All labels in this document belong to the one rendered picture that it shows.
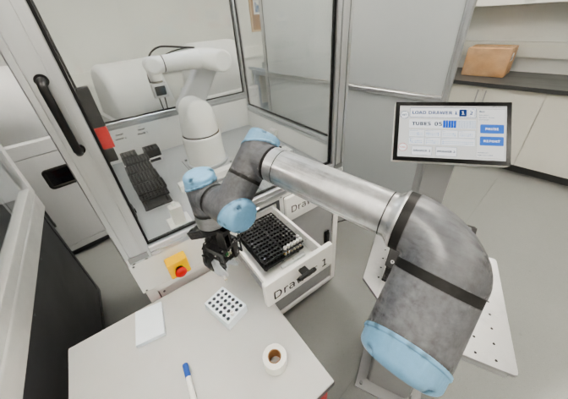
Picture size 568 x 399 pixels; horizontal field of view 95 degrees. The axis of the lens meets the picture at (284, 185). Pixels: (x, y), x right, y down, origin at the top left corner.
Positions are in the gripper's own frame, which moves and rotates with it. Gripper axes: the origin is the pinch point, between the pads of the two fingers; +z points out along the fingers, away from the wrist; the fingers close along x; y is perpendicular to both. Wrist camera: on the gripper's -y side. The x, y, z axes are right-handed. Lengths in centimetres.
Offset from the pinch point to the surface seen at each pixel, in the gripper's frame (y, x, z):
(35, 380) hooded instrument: -43, -47, 27
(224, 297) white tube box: -4.2, 0.7, 18.0
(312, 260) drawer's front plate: 20.2, 21.5, 7.3
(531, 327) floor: 120, 105, 99
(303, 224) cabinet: -2, 58, 29
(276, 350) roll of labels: 21.4, -5.0, 17.9
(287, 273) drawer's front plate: 16.1, 12.0, 5.6
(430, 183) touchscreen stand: 50, 113, 22
